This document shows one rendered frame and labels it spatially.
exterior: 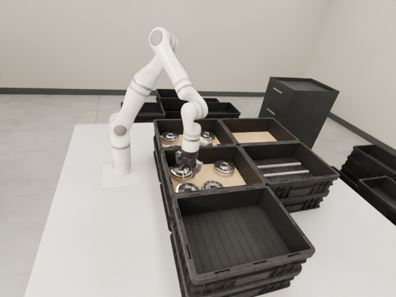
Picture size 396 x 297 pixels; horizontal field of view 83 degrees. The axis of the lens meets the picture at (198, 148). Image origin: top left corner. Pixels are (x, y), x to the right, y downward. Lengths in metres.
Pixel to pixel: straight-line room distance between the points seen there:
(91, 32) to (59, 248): 3.33
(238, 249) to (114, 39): 3.56
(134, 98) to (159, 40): 0.25
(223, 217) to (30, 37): 3.72
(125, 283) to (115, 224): 0.25
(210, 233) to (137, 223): 0.34
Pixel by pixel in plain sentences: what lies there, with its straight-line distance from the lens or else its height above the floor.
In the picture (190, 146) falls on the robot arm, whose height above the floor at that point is 1.03.
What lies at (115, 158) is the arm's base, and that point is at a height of 0.82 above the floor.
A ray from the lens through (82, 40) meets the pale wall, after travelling 3.99.
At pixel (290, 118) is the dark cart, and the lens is 2.63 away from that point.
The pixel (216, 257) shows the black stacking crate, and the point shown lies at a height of 0.83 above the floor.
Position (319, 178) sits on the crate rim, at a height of 0.93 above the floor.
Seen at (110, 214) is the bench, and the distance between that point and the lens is 1.08.
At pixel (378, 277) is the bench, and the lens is 1.25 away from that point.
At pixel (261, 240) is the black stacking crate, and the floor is 0.83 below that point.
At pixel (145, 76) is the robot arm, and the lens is 1.00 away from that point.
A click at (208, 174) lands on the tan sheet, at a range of 1.09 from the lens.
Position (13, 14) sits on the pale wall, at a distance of 4.12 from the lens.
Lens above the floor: 1.52
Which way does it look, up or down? 33 degrees down
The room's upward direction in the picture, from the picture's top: 8 degrees clockwise
